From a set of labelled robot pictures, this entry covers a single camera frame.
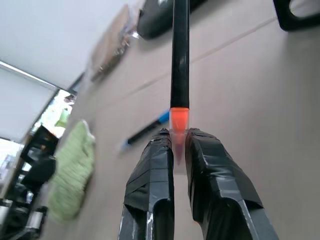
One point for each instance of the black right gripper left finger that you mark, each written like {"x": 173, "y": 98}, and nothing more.
{"x": 150, "y": 185}

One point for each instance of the black equipment rack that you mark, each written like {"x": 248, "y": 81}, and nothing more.
{"x": 27, "y": 180}

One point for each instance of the green cloth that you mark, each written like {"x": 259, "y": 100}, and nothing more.
{"x": 72, "y": 172}

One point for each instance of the black pen with blue tip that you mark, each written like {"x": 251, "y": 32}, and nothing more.
{"x": 147, "y": 130}

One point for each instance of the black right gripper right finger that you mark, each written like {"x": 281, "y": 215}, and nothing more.
{"x": 220, "y": 185}

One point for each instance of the black rounded object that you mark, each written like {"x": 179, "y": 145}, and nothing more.
{"x": 156, "y": 20}

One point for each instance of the black pen with orange tip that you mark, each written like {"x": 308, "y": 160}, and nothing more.
{"x": 180, "y": 62}

